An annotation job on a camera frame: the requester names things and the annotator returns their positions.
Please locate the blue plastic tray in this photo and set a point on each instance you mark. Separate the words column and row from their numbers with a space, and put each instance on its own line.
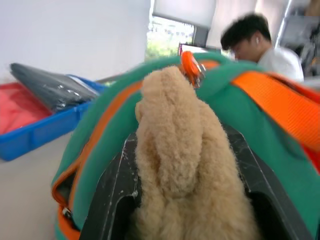
column 45, row 130

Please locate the dark grey wrapped package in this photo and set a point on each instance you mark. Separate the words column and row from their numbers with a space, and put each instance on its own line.
column 55, row 87

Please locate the orange and teal backpack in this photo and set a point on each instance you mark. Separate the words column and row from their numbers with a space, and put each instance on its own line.
column 250, row 120

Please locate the man in white shirt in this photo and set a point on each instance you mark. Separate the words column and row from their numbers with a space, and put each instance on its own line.
column 260, row 50

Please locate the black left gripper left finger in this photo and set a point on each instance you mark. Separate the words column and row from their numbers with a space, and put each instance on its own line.
column 112, row 190

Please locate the beige plush toy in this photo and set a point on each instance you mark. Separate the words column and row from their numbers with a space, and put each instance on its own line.
column 175, row 155

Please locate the red cloth in bin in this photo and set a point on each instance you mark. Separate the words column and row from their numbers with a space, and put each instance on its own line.
column 17, row 107

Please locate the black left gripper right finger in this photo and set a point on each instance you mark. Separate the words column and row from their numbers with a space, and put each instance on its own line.
column 265, row 190

